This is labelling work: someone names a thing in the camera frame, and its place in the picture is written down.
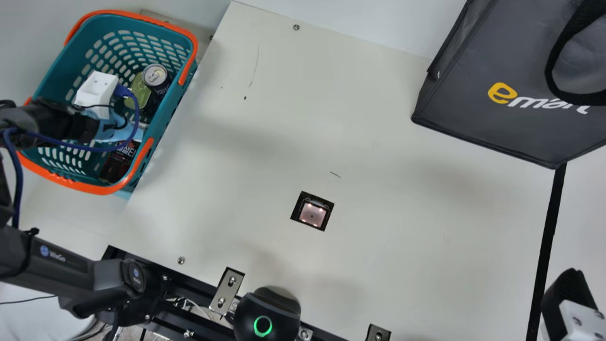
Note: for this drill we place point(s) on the dark coffee bottle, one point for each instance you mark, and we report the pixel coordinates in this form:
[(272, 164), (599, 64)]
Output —
[(116, 166)]

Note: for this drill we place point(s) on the teal shopping basket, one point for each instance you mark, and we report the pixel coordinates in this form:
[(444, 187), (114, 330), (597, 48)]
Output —
[(102, 45)]

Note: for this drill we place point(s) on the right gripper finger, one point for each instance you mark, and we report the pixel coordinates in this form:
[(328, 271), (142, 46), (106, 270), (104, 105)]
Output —
[(568, 293)]

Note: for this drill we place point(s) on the small square scanner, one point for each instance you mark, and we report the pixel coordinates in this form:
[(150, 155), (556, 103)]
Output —
[(312, 211)]

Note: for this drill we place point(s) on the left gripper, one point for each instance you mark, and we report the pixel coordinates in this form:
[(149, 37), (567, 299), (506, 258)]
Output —
[(113, 135)]

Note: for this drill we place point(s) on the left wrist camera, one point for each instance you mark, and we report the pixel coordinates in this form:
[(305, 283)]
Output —
[(96, 90)]

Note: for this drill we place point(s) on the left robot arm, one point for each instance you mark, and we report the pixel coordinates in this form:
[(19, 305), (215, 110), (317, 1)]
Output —
[(71, 270)]

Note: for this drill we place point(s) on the black device with green light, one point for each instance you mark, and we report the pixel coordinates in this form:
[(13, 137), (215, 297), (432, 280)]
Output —
[(265, 315)]

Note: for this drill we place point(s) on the dark can with silver top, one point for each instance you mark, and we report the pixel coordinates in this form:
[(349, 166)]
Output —
[(157, 78)]

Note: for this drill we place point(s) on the black strip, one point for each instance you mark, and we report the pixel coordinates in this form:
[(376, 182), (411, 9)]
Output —
[(544, 255)]

